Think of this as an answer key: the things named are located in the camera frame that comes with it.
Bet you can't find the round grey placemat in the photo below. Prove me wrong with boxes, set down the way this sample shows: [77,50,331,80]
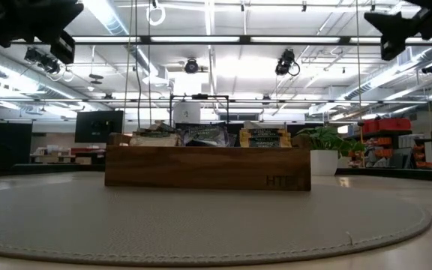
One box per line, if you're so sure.
[0,175,432,268]

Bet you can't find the red storage bins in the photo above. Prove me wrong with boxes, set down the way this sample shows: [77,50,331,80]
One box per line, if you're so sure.
[361,117,413,134]

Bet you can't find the beige vanilla tea packet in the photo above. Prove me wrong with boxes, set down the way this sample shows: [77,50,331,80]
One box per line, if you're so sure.
[128,130,182,148]
[136,119,176,134]

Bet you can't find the cluttered background table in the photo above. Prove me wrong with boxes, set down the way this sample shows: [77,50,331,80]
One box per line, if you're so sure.
[30,145,107,165]

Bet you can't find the hanging black cable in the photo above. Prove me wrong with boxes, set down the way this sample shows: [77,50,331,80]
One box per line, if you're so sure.
[134,0,143,131]
[355,0,362,125]

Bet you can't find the white box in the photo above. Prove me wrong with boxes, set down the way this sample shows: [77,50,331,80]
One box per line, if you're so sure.
[173,101,202,124]

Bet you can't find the black ceiling camera with cable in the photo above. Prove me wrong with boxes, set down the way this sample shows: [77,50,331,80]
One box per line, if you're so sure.
[274,48,302,77]

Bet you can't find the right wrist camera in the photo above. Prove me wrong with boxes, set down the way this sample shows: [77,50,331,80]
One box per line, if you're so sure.
[379,35,407,62]

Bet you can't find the black stand frame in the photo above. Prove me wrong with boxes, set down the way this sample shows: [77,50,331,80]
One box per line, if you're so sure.
[169,93,231,128]

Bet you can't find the wooden tea organizer box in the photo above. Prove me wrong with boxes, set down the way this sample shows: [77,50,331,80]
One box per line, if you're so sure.
[104,133,312,191]

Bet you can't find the black background monitor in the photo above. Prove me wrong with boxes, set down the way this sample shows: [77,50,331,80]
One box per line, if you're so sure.
[74,109,125,144]

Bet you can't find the black overhead frame beam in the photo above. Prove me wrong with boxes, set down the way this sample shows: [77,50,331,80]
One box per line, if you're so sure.
[11,34,432,47]

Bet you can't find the potted green plant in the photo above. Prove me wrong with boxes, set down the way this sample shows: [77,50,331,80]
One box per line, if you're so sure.
[296,125,367,177]

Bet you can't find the round black ceiling device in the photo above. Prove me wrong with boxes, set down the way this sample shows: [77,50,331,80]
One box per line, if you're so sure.
[184,58,201,75]

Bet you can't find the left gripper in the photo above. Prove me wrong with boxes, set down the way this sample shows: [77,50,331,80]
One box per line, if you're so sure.
[0,0,85,48]

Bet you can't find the black ceiling spotlight cluster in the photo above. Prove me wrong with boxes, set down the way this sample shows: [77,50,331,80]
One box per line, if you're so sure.
[23,46,62,75]

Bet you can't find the shelf with orange bins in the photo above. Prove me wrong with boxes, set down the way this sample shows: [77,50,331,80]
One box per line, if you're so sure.
[346,129,432,170]

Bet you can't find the white hanging ring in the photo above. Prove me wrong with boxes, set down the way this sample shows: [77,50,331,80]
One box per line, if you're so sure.
[145,4,167,27]

